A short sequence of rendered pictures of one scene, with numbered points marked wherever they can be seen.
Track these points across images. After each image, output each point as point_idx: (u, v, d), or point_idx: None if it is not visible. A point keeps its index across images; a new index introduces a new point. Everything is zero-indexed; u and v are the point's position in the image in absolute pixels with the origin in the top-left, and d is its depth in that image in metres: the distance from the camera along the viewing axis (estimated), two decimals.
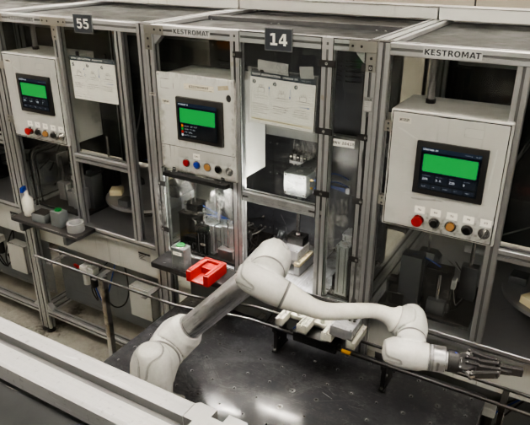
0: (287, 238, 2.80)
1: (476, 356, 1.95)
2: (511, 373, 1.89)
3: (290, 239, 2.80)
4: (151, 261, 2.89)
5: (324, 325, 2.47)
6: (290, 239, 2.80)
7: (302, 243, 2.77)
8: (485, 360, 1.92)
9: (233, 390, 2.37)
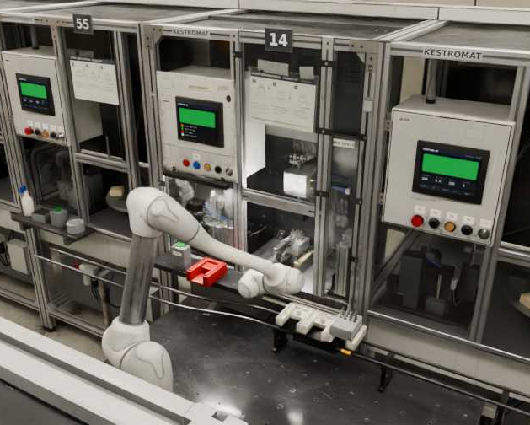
0: (288, 213, 2.75)
1: None
2: (291, 242, 2.74)
3: (291, 214, 2.74)
4: None
5: (324, 325, 2.47)
6: (291, 214, 2.74)
7: (302, 217, 2.71)
8: None
9: (233, 390, 2.37)
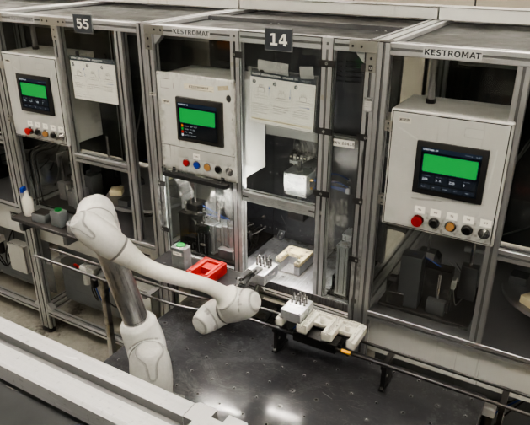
0: (288, 213, 2.75)
1: None
2: (257, 271, 2.48)
3: (291, 214, 2.74)
4: None
5: (324, 325, 2.47)
6: (291, 214, 2.74)
7: (302, 217, 2.71)
8: None
9: (233, 390, 2.37)
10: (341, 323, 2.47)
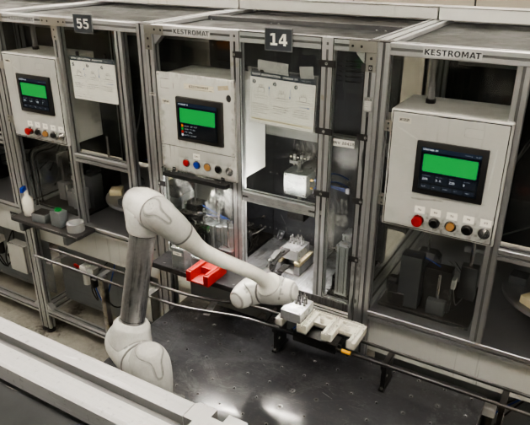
0: (288, 213, 2.75)
1: None
2: (285, 251, 2.68)
3: (291, 214, 2.74)
4: None
5: (324, 325, 2.47)
6: (291, 214, 2.74)
7: (302, 217, 2.71)
8: None
9: (233, 390, 2.37)
10: (341, 323, 2.47)
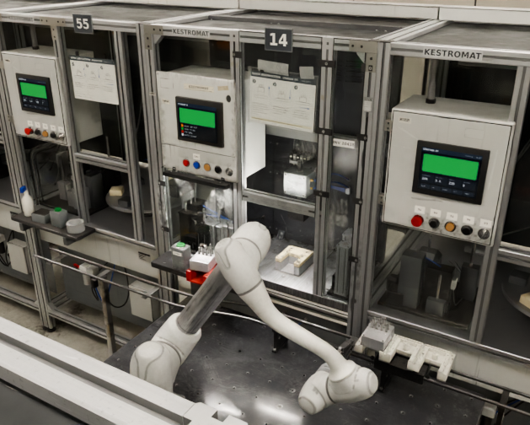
0: (288, 213, 2.75)
1: None
2: (354, 341, 2.34)
3: (291, 214, 2.74)
4: (151, 261, 2.89)
5: (409, 353, 2.30)
6: (291, 214, 2.74)
7: (302, 217, 2.71)
8: None
9: (233, 390, 2.37)
10: (427, 350, 2.30)
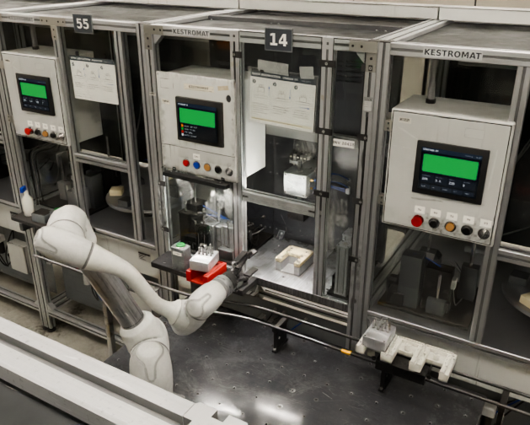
0: (288, 213, 2.75)
1: (237, 285, 2.38)
2: (252, 253, 2.42)
3: (291, 214, 2.74)
4: (151, 261, 2.89)
5: (410, 353, 2.30)
6: (291, 214, 2.74)
7: (302, 217, 2.71)
8: None
9: (233, 390, 2.37)
10: (429, 351, 2.30)
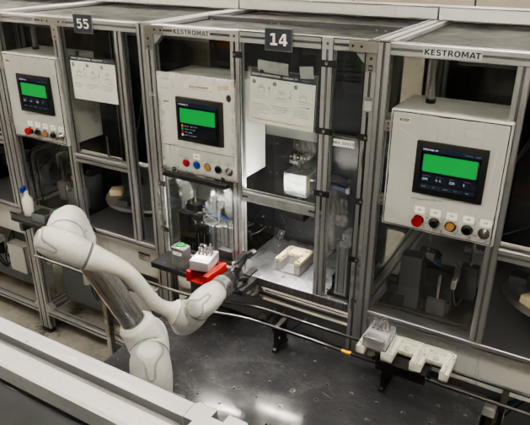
0: (288, 213, 2.75)
1: (237, 285, 2.38)
2: (252, 253, 2.42)
3: (291, 214, 2.74)
4: (151, 261, 2.89)
5: (410, 353, 2.30)
6: (291, 214, 2.74)
7: (302, 217, 2.71)
8: None
9: (233, 390, 2.37)
10: (429, 351, 2.30)
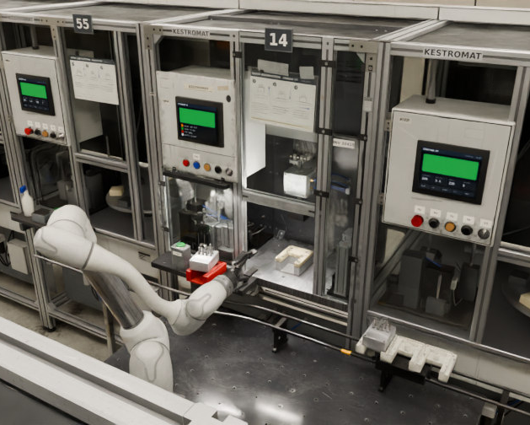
0: (288, 213, 2.75)
1: (237, 285, 2.38)
2: (252, 253, 2.42)
3: (291, 214, 2.74)
4: (151, 261, 2.89)
5: (410, 353, 2.30)
6: (291, 214, 2.74)
7: (302, 217, 2.71)
8: None
9: (233, 390, 2.37)
10: (429, 351, 2.30)
